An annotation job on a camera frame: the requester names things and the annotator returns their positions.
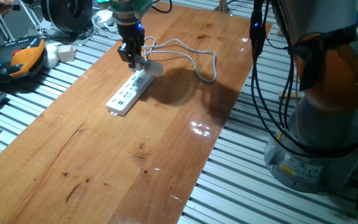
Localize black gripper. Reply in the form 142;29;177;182
116;22;145;70

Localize white bulb holder with bulb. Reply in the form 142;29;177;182
132;54;164;78

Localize white power strip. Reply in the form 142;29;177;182
105;70;155;117

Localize light wooden cube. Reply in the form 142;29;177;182
57;44;78;63

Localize white rounded object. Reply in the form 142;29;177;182
43;42;62;69

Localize large black round spool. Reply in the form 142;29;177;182
40;0;93;34

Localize orange black teach pendant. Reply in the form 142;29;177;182
0;36;47;84

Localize brown wooden board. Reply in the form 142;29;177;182
0;1;273;224

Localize small wooden stick piece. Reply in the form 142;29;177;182
278;90;303;101

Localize white round corded device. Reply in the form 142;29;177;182
91;9;117;32

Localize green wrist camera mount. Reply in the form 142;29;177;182
96;0;154;27

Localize thin black cables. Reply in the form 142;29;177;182
26;26;99;47

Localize grey power strip cable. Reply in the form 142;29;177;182
141;36;218;84

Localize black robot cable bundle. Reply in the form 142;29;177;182
249;0;358;158

